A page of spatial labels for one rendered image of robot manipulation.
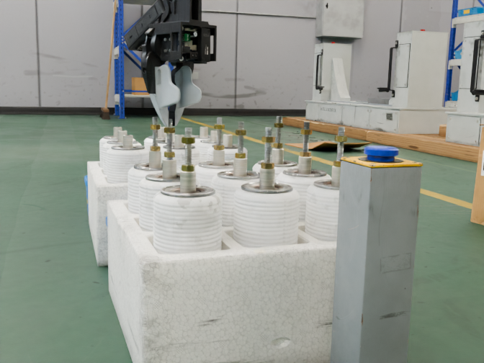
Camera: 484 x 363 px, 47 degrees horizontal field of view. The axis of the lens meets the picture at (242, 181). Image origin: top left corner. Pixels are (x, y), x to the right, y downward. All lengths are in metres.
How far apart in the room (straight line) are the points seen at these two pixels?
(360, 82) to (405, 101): 3.94
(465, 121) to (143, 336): 3.03
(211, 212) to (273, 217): 0.09
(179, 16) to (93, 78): 6.24
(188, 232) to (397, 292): 0.27
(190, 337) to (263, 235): 0.17
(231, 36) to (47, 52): 2.25
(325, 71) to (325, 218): 4.61
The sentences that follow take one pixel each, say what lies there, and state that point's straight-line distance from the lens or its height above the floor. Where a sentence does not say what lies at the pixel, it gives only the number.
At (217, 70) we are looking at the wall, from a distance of 7.32.
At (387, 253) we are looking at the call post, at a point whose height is 0.21.
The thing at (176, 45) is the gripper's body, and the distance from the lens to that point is 0.84.
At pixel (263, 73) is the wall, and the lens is 7.51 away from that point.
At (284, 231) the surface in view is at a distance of 0.79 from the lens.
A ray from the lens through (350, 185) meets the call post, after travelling 0.69.
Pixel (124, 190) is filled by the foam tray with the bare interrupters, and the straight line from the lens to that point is 1.24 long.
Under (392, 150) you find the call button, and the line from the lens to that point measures 0.68.
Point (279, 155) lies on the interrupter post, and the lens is 1.07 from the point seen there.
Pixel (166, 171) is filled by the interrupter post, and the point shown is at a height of 0.26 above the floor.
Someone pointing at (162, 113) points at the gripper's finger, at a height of 0.35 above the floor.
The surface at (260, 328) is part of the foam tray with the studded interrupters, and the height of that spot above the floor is 0.07.
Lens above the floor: 0.40
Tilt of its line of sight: 10 degrees down
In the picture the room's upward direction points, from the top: 1 degrees clockwise
